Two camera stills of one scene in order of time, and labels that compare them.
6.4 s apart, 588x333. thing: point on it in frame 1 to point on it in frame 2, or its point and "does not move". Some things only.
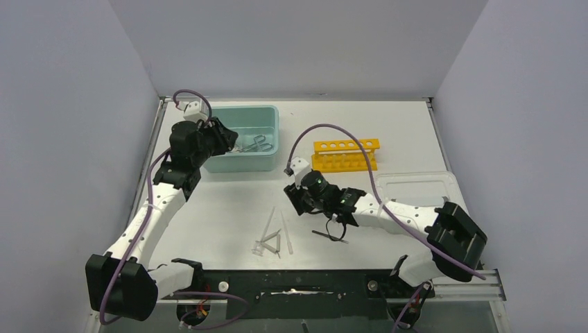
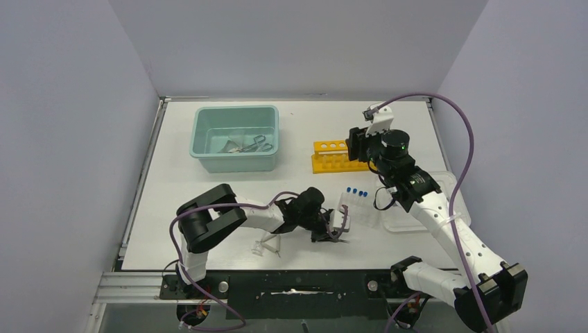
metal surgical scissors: x=258 y=145 does not move
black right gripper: x=297 y=195 to x=358 y=141
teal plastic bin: x=257 y=128 does not move
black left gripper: x=225 y=138 to x=325 y=234
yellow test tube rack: x=344 y=155 does not move
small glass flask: x=258 y=250 does not move
